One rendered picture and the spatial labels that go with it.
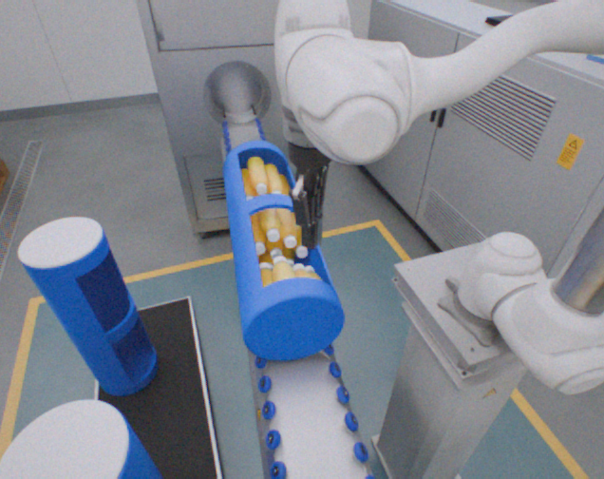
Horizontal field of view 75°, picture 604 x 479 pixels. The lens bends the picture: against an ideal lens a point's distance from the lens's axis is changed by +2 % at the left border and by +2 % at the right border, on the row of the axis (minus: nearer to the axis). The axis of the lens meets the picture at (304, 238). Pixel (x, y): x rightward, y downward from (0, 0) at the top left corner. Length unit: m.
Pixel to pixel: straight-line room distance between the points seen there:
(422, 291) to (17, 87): 5.18
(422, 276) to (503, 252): 0.34
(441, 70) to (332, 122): 0.16
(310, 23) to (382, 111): 0.20
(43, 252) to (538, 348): 1.53
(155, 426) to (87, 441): 1.00
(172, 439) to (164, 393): 0.23
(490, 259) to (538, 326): 0.19
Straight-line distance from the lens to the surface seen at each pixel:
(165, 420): 2.12
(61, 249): 1.66
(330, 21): 0.56
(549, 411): 2.53
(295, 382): 1.21
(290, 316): 1.05
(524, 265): 1.06
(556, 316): 0.95
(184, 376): 2.21
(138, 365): 2.31
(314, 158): 0.64
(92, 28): 5.44
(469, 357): 1.16
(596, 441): 2.57
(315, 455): 1.13
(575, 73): 2.11
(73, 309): 1.75
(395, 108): 0.41
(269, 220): 1.31
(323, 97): 0.41
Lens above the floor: 1.98
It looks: 41 degrees down
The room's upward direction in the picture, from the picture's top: straight up
